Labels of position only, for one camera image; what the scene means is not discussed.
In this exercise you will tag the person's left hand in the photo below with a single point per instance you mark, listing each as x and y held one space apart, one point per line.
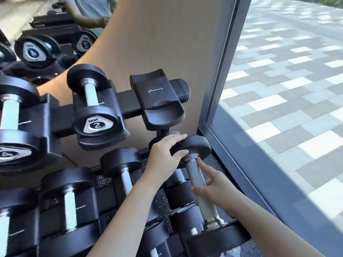
160 163

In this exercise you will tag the person's right hand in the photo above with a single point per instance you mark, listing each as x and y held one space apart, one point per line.
221 194

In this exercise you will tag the person's right thumb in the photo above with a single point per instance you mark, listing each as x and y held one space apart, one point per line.
199 190

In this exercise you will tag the person's left thumb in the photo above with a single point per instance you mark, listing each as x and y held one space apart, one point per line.
180 154

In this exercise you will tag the person's left forearm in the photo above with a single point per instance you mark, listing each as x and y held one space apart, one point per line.
126 222

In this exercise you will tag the person's right forearm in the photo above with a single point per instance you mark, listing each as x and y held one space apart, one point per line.
270 232

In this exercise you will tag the black dumbbell rack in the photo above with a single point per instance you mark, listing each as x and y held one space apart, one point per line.
155 93

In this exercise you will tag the small black dumbbell silver label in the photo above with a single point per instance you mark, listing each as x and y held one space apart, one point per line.
93 123

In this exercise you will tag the large black dumbbell silver label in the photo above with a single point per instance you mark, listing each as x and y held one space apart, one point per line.
13 115

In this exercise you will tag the dark metal window frame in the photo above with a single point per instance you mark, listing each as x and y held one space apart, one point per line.
268 196

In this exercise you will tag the wall mirror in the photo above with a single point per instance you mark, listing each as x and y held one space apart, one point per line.
40 21

